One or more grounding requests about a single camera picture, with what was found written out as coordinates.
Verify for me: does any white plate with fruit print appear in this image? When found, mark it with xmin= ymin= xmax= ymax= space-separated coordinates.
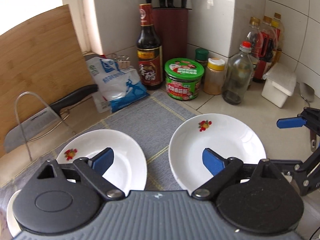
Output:
xmin=57 ymin=129 xmax=147 ymax=194

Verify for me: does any white plate fruit print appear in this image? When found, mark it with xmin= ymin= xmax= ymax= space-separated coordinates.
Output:
xmin=168 ymin=113 xmax=266 ymax=193

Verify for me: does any metal spoon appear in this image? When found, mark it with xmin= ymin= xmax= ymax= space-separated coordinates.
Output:
xmin=299 ymin=82 xmax=315 ymax=107

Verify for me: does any white plastic seasoning box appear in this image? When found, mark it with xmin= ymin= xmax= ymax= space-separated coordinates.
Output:
xmin=261 ymin=63 xmax=297 ymax=108

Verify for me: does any grey checked table mat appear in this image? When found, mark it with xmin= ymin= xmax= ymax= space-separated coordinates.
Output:
xmin=0 ymin=90 xmax=197 ymax=221

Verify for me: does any clear glass bottle red cap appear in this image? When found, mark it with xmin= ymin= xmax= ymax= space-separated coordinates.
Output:
xmin=222 ymin=41 xmax=253 ymax=105

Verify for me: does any white blue salt bag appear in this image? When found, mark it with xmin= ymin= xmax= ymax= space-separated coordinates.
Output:
xmin=86 ymin=56 xmax=149 ymax=113

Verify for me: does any yellow lid spice jar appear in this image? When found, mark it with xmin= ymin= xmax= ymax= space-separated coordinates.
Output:
xmin=203 ymin=57 xmax=226 ymax=95

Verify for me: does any dark sauce bottle gold cap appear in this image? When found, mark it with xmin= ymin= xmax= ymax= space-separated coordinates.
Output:
xmin=253 ymin=16 xmax=277 ymax=83

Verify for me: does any green lid sauce tub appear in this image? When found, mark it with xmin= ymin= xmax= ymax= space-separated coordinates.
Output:
xmin=164 ymin=58 xmax=204 ymax=101

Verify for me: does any yellow oil bottle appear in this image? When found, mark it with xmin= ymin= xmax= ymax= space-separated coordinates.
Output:
xmin=271 ymin=12 xmax=284 ymax=66

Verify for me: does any green cap spice jar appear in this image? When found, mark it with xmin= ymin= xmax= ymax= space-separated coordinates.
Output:
xmin=195 ymin=48 xmax=209 ymax=84

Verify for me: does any dark vinegar bottle red label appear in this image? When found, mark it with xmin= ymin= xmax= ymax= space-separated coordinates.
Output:
xmin=136 ymin=3 xmax=163 ymax=90

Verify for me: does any bamboo cutting board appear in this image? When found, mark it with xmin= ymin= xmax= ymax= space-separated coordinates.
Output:
xmin=1 ymin=5 xmax=93 ymax=143

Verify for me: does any dark red knife block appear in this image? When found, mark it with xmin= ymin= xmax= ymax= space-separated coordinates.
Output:
xmin=152 ymin=8 xmax=189 ymax=64

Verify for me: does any kitchen knife black handle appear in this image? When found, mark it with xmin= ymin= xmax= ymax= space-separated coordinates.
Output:
xmin=4 ymin=85 xmax=98 ymax=153

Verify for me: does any metal wire rack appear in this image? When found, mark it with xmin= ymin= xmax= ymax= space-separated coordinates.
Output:
xmin=14 ymin=91 xmax=76 ymax=161

